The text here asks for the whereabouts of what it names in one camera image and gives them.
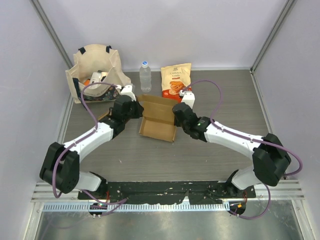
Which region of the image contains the small brown cardboard box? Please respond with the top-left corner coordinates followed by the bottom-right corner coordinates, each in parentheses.
top-left (98, 112), bottom-right (111, 122)

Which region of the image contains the large cardboard box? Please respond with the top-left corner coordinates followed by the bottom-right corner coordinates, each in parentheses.
top-left (137, 94), bottom-right (178, 142)

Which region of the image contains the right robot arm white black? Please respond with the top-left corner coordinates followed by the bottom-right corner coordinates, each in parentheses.
top-left (172, 102), bottom-right (292, 198)

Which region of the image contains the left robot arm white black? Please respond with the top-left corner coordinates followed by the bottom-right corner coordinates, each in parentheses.
top-left (39, 95), bottom-right (144, 200)

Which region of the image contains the white box in tote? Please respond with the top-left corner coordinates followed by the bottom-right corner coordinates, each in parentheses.
top-left (89, 71), bottom-right (108, 84)

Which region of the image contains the cassava chips bag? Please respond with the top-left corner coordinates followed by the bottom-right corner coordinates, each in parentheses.
top-left (160, 63), bottom-right (192, 103)

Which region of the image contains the clear plastic water bottle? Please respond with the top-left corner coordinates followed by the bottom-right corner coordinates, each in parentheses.
top-left (139, 61), bottom-right (152, 93)

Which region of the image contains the orange item in tote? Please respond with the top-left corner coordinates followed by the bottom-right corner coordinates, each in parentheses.
top-left (83, 79), bottom-right (90, 86)

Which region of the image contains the beige canvas tote bag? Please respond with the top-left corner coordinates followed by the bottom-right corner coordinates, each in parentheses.
top-left (65, 44), bottom-right (131, 104)

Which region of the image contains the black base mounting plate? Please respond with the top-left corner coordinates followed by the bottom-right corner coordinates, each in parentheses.
top-left (89, 181), bottom-right (256, 205)

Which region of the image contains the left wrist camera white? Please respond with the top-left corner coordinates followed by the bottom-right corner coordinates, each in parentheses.
top-left (115, 84), bottom-right (137, 101)

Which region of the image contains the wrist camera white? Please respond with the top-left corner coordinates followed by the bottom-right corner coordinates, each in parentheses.
top-left (179, 90), bottom-right (195, 109)
top-left (115, 84), bottom-right (137, 101)

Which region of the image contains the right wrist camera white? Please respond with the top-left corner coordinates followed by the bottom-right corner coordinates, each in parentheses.
top-left (179, 90), bottom-right (195, 109)

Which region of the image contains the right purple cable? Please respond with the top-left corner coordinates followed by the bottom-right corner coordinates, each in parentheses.
top-left (183, 79), bottom-right (304, 221)

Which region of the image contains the purple cable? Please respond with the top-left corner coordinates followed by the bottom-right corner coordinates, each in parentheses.
top-left (51, 82), bottom-right (128, 217)
top-left (183, 79), bottom-right (304, 221)

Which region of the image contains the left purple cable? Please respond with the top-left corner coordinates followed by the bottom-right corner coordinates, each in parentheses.
top-left (51, 82), bottom-right (128, 217)

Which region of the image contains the slotted cable duct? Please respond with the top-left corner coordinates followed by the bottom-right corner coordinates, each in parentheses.
top-left (42, 201), bottom-right (230, 213)

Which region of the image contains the aluminium frame rail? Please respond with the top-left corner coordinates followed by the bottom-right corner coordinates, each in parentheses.
top-left (252, 179), bottom-right (306, 200)

